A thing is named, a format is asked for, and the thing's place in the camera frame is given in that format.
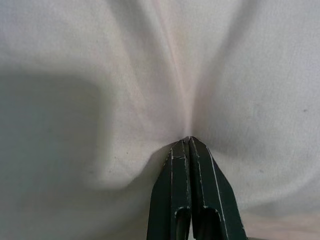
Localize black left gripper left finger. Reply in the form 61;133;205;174
147;136;193;240

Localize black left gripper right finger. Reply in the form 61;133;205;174
188;136;248;240

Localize pink patterned pillow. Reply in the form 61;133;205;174
0;0;320;240

